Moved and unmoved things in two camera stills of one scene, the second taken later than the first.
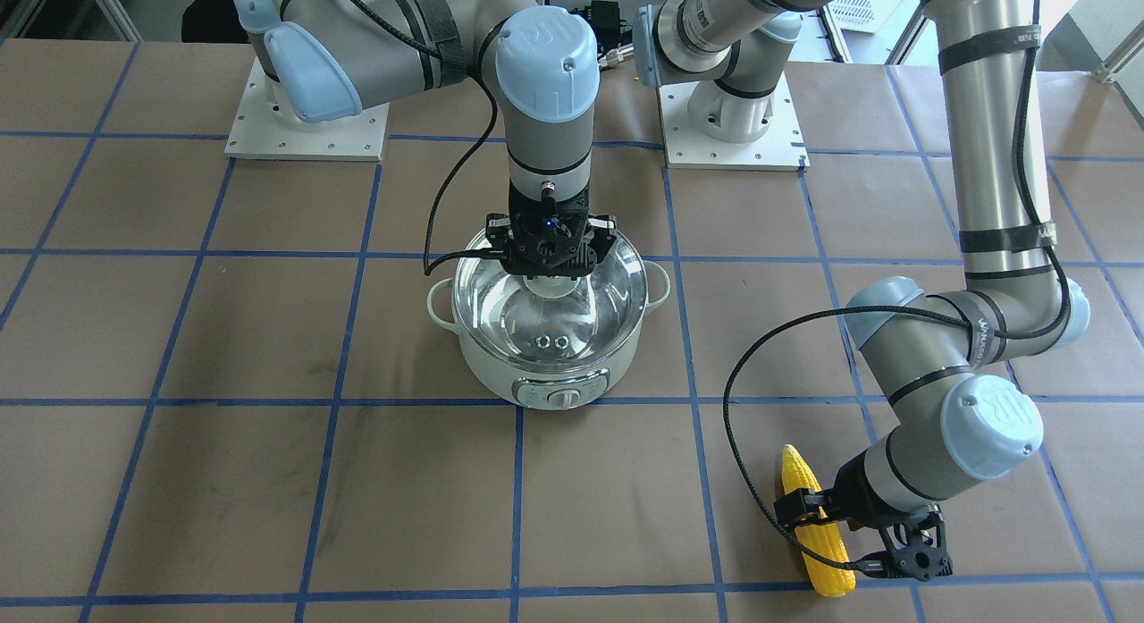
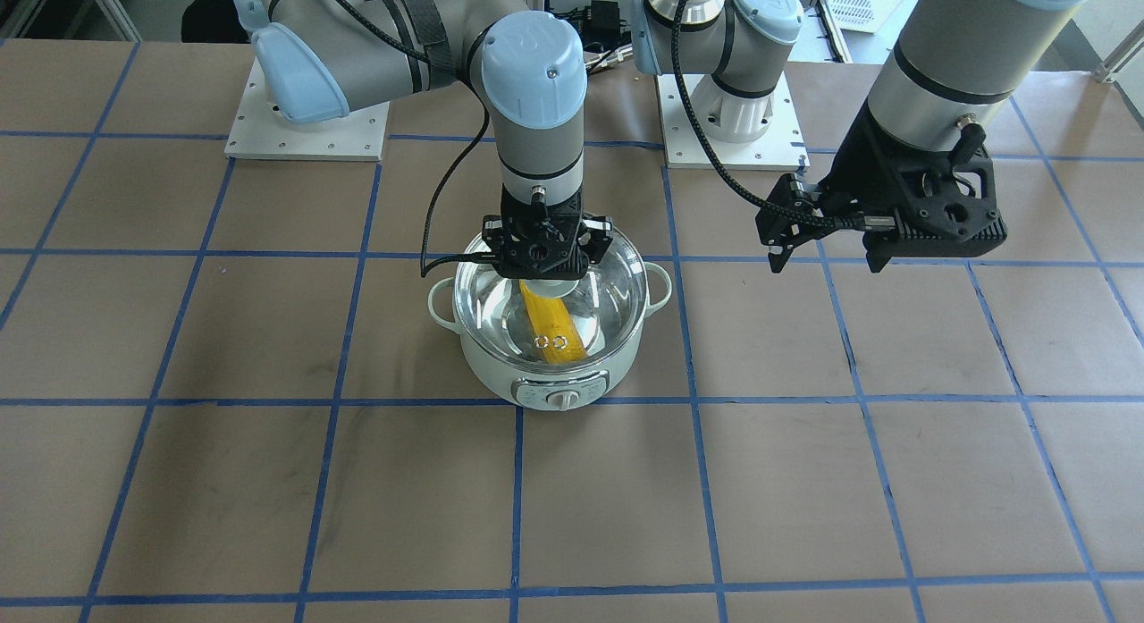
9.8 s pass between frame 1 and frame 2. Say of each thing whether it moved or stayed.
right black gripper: stayed
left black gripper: moved
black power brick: stayed
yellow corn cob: moved
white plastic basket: stayed
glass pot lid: stayed
